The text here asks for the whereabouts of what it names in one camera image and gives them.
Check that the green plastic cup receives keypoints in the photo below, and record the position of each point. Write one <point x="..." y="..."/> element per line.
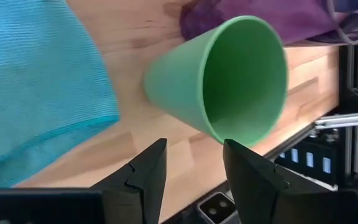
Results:
<point x="179" y="87"/>

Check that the small table-level camera box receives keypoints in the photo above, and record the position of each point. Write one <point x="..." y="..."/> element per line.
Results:
<point x="217" y="208"/>

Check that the purple faceted tumbler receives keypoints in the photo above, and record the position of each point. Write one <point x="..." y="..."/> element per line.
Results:
<point x="291" y="18"/>

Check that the aluminium profile rail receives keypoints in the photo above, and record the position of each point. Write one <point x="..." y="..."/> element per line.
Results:
<point x="346" y="119"/>

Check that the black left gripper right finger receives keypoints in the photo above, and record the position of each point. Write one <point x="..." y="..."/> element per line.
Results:
<point x="253" y="193"/>

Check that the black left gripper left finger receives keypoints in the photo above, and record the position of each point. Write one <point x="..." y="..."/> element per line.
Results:
<point x="145" y="186"/>

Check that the black control box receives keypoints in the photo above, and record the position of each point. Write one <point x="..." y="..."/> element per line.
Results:
<point x="303" y="161"/>

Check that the teal microfibre cloth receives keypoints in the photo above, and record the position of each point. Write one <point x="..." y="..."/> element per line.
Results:
<point x="36" y="87"/>

